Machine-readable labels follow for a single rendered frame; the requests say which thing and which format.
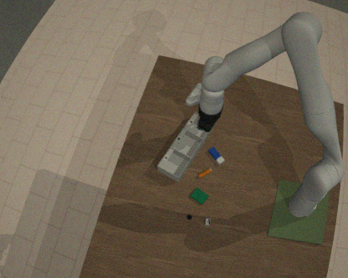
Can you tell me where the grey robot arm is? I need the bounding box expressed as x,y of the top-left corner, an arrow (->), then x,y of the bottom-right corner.
201,12 -> 344,217

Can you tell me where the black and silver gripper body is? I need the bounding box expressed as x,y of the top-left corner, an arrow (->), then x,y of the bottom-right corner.
185,83 -> 223,132

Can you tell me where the blue and white eraser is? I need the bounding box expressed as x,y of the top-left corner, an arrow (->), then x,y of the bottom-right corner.
209,147 -> 225,165

